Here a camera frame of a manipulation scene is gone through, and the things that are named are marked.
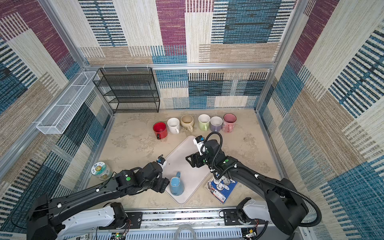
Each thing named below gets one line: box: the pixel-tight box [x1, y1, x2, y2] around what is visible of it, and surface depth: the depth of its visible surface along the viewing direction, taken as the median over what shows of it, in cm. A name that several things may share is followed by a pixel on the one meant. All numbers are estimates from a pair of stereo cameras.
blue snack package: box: [207, 177, 238, 204], surface depth 83 cm
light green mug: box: [198, 114, 211, 131], surface depth 104 cm
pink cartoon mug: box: [222, 112, 237, 133], surface depth 102 cm
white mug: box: [167, 117, 180, 134], surface depth 104 cm
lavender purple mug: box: [210, 116, 223, 132], surface depth 106 cm
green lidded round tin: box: [90, 161, 113, 181], surface depth 85 cm
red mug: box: [152, 121, 168, 140], surface depth 104 cm
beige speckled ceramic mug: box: [180, 114, 194, 133], surface depth 104 cm
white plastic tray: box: [162, 135, 211, 205], surface depth 88 cm
